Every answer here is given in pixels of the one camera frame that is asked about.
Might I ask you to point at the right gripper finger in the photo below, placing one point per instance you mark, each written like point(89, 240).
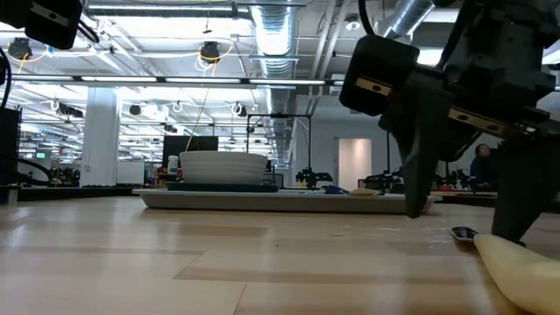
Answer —
point(422, 140)
point(525, 188)

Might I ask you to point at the white ceramic bowl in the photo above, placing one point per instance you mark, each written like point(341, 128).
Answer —
point(223, 168)

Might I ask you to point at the dark blue plate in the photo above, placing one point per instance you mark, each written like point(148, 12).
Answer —
point(219, 187)

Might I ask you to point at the black background robot arm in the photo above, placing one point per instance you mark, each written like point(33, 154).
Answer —
point(310, 177)

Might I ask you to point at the grey plastic tray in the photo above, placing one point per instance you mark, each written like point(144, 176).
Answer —
point(262, 202)

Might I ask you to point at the person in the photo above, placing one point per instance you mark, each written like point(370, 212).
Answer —
point(481, 168)

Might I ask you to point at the pale door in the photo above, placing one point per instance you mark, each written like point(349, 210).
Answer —
point(354, 164)

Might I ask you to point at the black upright panel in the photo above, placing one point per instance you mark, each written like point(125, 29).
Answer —
point(9, 144)

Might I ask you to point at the white building column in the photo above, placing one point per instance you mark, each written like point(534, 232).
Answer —
point(101, 140)

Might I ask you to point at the black overhead light bar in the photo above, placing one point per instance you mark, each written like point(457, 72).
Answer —
point(205, 80)

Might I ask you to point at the black computer monitor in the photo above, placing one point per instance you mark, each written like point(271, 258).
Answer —
point(192, 143)

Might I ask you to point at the white wipes canister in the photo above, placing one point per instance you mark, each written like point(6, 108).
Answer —
point(172, 165)

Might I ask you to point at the black ceiling hung camera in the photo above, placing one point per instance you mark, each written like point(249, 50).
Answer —
point(19, 48)
point(210, 51)

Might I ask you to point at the silver round ceiling duct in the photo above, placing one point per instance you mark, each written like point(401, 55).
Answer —
point(407, 17)
point(273, 35)

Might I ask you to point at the black background rig frame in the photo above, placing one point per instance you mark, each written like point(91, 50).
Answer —
point(280, 115)

